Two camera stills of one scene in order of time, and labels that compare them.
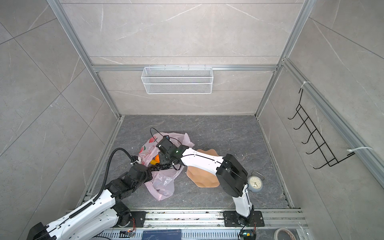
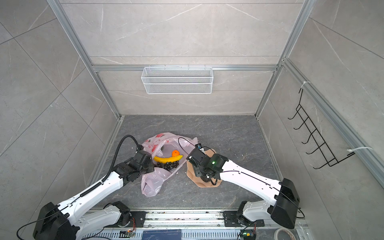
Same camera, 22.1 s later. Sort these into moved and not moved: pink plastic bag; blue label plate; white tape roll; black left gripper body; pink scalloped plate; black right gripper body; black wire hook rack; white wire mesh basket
Moved: black left gripper body; pink plastic bag; black right gripper body
Not moved: white tape roll; white wire mesh basket; black wire hook rack; pink scalloped plate; blue label plate
